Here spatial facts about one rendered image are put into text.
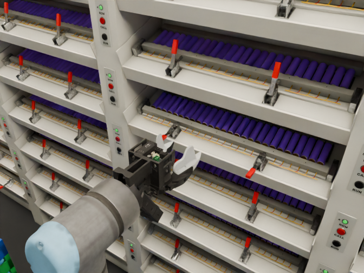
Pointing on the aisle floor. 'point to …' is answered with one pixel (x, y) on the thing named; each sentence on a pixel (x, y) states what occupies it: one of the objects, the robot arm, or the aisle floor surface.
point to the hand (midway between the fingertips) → (183, 152)
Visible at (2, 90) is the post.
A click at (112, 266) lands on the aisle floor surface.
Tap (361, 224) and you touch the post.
